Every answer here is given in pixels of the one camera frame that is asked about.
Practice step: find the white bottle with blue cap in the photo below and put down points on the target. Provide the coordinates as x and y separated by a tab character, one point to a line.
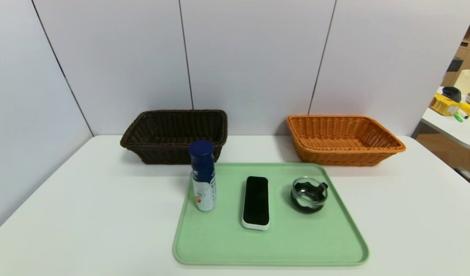
202	161

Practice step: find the black and white eraser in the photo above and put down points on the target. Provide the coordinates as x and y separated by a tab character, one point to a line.
256	199

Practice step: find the glass cup with black sleeve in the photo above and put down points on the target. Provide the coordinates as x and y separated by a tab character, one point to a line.
308	206

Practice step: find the dark brown wicker basket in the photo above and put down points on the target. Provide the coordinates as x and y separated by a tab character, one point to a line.
162	151

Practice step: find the orange wicker basket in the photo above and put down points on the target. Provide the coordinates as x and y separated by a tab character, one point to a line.
334	155

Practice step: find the light green plastic tray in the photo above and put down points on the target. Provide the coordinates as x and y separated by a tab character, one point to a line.
303	241

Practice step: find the yellow box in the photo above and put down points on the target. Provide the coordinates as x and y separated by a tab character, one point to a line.
443	105

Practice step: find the white side table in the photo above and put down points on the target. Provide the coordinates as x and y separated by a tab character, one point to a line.
449	128

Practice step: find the black round object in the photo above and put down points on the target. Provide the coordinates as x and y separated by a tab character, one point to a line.
452	93

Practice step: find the green marker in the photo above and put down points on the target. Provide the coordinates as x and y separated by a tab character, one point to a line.
458	117

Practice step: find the white marker with black cap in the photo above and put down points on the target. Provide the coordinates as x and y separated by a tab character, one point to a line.
464	114

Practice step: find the dark grey box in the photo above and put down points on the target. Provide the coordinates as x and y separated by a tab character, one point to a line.
454	64

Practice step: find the grey chair base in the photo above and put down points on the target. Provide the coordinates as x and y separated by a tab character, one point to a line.
468	177

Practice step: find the cream plastic container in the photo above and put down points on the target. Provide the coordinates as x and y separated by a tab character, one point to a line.
468	81

